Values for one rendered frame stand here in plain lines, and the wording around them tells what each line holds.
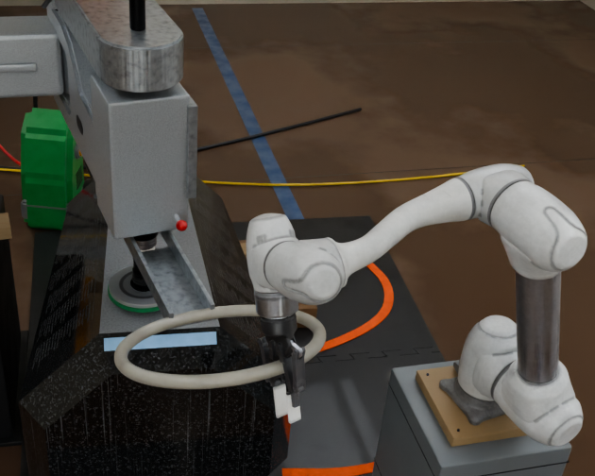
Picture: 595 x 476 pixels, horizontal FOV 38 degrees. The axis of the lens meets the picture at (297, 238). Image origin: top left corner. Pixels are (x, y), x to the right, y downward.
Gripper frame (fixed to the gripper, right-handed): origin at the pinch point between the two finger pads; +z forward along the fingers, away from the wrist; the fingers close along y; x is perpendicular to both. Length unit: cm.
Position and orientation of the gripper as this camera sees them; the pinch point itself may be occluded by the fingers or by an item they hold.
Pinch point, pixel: (287, 403)
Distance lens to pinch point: 188.8
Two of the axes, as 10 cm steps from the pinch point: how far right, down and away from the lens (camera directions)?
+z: 0.9, 9.7, 2.2
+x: -7.7, 2.1, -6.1
